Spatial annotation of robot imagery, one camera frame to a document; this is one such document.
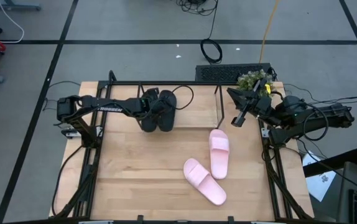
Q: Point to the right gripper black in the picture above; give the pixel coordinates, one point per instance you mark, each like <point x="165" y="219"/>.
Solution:
<point x="264" y="109"/>

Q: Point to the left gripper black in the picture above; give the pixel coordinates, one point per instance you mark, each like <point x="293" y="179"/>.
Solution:
<point x="151" y="105"/>

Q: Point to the black foam slide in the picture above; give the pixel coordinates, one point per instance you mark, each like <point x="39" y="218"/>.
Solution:
<point x="149" y="126"/>
<point x="167" y="112"/>

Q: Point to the pink foam slide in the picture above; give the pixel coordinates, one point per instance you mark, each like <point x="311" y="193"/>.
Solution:
<point x="219" y="155"/>
<point x="205" y="182"/>

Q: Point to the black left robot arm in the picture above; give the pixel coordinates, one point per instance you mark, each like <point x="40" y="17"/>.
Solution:
<point x="110" y="105"/>

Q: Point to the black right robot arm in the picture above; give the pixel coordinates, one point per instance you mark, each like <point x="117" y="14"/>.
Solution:
<point x="318" y="119"/>

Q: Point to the potted green plant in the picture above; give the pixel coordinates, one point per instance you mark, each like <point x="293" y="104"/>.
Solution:
<point x="249" y="79"/>

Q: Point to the black perforated box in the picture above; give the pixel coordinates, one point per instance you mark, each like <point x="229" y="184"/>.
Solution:
<point x="222" y="72"/>

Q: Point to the white paper sheet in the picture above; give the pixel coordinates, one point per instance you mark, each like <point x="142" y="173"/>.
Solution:
<point x="320" y="183"/>

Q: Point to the grey desk foot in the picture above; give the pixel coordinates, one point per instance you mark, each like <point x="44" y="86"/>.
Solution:
<point x="13" y="5"/>

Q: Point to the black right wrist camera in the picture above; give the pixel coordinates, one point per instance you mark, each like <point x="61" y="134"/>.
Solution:
<point x="259" y="86"/>

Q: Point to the black metal rig frame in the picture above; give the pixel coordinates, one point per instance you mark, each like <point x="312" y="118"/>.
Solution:
<point x="86" y="174"/>

